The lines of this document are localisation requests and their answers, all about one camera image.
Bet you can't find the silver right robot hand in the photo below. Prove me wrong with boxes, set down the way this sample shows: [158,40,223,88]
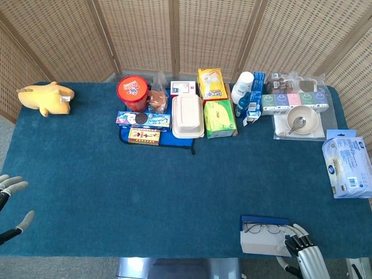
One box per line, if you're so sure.
[275,223,332,279]

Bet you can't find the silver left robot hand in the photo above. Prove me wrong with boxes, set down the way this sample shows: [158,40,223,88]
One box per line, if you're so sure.
[0,174,36,246]

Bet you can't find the blue glasses case white lining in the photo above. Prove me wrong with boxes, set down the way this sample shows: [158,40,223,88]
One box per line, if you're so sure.
[239,214,292,257]

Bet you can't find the thin wire eyeglasses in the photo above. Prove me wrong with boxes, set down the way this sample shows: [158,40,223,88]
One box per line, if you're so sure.
[242,222,288,235]

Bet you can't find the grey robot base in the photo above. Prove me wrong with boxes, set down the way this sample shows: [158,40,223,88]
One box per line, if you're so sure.
[115,257,245,279]

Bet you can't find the white plastic object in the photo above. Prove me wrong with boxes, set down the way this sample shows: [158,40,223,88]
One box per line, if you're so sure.
[347,257,367,279]

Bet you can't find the yellow plush toy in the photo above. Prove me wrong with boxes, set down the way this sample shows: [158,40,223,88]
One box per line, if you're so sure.
[16,81,76,117]

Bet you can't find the large blue white wipes pack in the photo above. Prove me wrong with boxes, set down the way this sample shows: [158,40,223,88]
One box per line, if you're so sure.
[321,129,372,199]

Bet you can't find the blue carpet table cover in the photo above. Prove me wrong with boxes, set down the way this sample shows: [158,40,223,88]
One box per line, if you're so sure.
[0,81,372,259]

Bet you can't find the grey spoon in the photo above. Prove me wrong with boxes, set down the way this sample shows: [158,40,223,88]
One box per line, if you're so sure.
[288,116,307,135]

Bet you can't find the clear zip bag white cloth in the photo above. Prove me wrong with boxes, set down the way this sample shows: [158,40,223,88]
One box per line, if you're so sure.
[273,112,339,142]

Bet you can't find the beige bowl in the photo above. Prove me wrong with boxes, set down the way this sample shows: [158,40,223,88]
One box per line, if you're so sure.
[287,105,320,135]

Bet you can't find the small yellow red box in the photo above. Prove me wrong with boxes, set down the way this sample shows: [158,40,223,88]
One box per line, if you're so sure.
[127,127,162,146]

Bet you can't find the red snack tub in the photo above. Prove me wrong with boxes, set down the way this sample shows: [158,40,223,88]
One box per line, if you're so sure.
[116,76,149,113]

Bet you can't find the blue cookie box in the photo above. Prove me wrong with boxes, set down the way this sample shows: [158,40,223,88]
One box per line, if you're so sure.
[116,110,172,131]

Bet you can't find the row of small boxes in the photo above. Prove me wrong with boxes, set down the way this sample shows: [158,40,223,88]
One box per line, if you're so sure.
[260,91,330,116]

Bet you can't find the green tissue pack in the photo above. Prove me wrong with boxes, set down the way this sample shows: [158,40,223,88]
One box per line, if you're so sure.
[203,99,238,140]

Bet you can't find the blue spray bottle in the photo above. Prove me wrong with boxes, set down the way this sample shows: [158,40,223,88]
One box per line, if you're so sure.
[234,91,251,118]

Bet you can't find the blue flat tray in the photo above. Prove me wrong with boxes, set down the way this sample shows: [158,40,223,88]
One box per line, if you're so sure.
[119,104,196,156]

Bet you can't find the blue white open carton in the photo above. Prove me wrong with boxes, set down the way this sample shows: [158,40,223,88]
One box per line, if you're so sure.
[242,71,266,127]

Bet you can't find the clear bag of pastries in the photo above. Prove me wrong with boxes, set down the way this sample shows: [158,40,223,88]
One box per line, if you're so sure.
[147,71,170,115]

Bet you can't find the clear plastic packet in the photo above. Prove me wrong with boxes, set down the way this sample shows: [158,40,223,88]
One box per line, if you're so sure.
[298,74,328,94]

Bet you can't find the clear bag brown snacks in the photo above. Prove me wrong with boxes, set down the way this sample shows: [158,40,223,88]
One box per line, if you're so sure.
[266,72,300,94]

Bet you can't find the white bottle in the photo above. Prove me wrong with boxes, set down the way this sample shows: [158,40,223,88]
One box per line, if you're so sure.
[231,71,255,105]

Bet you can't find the beige lidded lunch box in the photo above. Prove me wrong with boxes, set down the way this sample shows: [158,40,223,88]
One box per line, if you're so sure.
[171,94,205,140]

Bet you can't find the small white red box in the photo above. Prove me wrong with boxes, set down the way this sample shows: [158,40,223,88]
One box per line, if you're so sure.
[170,80,196,97]

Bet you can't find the yellow tea box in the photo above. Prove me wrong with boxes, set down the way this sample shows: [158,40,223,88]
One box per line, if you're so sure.
[198,68,228,102]

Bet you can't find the woven wicker folding screen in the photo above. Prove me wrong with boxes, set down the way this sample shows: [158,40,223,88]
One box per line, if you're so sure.
[0,0,372,152]

